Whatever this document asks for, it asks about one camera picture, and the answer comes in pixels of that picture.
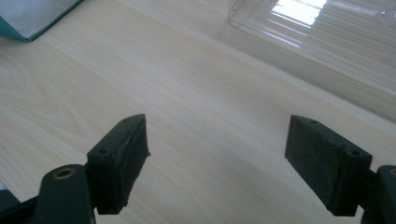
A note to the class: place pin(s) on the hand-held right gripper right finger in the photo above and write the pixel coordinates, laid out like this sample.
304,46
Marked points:
323,168

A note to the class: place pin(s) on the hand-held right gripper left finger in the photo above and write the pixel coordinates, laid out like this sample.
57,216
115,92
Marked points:
118,168

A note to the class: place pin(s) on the white and teal tote bag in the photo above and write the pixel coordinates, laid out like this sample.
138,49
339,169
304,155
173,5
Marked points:
28,15

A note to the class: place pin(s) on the clear plastic container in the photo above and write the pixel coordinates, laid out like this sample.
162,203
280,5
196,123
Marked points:
327,37

